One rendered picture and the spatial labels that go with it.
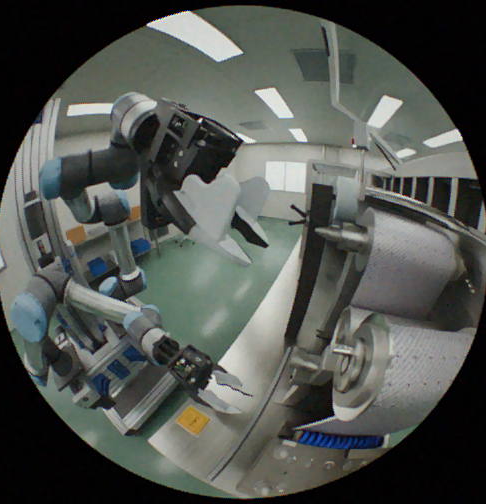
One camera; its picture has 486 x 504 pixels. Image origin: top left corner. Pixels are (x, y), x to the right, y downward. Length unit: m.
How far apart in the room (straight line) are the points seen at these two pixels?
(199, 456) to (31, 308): 0.53
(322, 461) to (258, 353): 0.43
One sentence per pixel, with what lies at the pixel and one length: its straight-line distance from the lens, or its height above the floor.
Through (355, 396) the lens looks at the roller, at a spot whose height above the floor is 1.27.
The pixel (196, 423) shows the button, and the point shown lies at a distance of 0.53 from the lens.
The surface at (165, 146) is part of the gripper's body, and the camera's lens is 0.17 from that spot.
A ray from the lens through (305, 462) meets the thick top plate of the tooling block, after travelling 0.44.
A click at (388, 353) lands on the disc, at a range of 0.18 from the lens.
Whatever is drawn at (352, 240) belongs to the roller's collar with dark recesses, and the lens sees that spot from 0.36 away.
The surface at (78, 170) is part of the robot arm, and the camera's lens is 0.33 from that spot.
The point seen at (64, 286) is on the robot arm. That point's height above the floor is 1.24.
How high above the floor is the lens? 1.44
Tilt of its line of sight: 26 degrees down
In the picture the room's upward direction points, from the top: straight up
